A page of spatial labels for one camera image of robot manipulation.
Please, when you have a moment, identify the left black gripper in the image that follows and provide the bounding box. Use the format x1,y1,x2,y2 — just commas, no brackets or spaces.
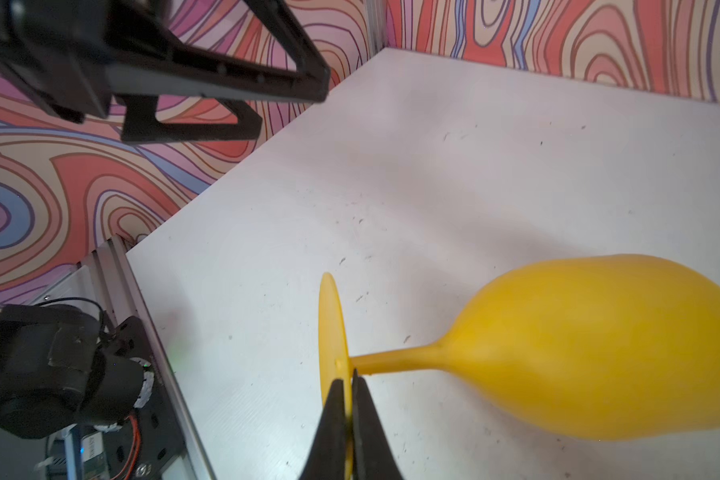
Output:
0,1,263,144

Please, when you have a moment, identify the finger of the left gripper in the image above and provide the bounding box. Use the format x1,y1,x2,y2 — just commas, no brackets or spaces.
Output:
105,1,331,103

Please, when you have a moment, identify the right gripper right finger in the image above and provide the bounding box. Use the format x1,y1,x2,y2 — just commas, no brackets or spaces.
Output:
352,371,403,480

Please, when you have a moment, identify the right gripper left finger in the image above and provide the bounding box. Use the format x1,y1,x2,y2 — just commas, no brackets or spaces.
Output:
299,379,348,480

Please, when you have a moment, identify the yellow wine glass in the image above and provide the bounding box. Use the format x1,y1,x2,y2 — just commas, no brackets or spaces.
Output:
317,253,720,480

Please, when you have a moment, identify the aluminium frame rail base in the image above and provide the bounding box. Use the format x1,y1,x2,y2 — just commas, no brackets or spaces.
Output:
32,236,215,479

